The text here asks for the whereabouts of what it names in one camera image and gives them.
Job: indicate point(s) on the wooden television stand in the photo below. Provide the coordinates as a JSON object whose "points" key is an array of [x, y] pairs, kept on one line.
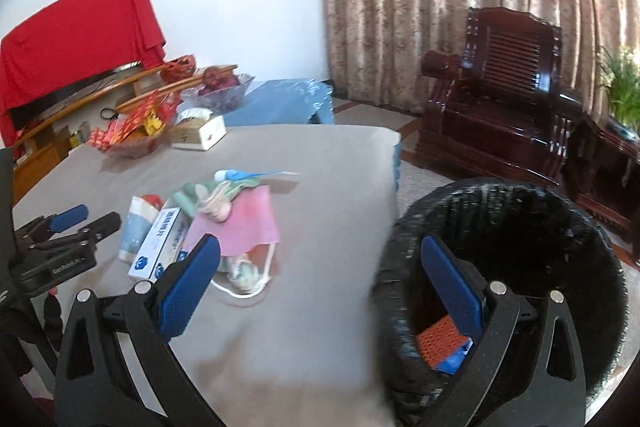
{"points": [[35, 162]]}

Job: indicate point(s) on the black television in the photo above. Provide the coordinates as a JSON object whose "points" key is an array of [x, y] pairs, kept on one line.
{"points": [[50, 99]]}

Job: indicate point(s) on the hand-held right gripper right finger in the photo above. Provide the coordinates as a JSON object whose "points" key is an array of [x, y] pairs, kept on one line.
{"points": [[450, 282]]}

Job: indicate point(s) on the grey tablecloth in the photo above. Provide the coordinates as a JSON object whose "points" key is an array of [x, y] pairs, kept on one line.
{"points": [[310, 257]]}

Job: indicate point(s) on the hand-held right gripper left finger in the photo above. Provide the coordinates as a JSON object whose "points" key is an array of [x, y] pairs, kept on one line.
{"points": [[192, 277]]}

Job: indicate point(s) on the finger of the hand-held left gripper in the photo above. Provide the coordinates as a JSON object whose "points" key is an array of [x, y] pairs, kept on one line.
{"points": [[70, 215], [100, 227]]}

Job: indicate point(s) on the black woven bin with bag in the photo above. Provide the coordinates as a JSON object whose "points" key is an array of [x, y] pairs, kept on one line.
{"points": [[550, 227]]}

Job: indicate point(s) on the red apple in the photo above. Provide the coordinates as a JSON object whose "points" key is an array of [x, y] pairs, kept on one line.
{"points": [[214, 74], [230, 83]]}

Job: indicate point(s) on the pink face mask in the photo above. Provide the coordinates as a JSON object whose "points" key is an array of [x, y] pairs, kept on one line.
{"points": [[240, 222]]}

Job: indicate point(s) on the white and blue carton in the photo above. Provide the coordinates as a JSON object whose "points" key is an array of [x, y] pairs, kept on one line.
{"points": [[160, 242]]}

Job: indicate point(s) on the blue plastic wrapper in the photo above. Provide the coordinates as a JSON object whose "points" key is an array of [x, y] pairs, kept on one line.
{"points": [[452, 362]]}

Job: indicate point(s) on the blue covered stool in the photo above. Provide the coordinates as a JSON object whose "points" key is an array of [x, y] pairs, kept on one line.
{"points": [[285, 102]]}

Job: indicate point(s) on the beige patterned curtain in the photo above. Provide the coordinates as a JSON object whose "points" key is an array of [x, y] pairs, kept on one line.
{"points": [[425, 7]]}

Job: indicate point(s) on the blue hand cream tube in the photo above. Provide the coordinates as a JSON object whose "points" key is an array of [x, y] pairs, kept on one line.
{"points": [[132, 232]]}

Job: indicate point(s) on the blue and white wrapper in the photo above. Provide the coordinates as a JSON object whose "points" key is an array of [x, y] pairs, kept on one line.
{"points": [[250, 176]]}

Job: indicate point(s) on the green cloth glove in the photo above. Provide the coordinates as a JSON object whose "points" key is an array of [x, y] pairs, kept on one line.
{"points": [[187, 199]]}

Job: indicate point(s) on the dark wooden armchair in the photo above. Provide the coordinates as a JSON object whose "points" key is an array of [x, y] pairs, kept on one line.
{"points": [[500, 107]]}

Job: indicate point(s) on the glass plate of red candies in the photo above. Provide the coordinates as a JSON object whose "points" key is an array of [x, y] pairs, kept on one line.
{"points": [[130, 132]]}

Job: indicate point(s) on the tissue box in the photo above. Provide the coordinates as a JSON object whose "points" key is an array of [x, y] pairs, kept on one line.
{"points": [[200, 134]]}

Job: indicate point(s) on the dark wooden side table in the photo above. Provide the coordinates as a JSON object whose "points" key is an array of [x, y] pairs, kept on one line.
{"points": [[605, 167]]}

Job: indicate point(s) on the glass fruit bowl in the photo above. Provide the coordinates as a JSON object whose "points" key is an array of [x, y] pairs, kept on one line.
{"points": [[222, 99]]}

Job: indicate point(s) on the red cloth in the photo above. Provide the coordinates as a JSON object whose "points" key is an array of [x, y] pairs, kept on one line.
{"points": [[75, 37]]}

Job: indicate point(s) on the green potted plant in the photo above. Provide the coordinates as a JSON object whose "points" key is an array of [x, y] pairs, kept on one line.
{"points": [[625, 92]]}

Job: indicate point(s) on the red decorative basket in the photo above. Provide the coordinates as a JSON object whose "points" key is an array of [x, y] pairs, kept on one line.
{"points": [[177, 66]]}

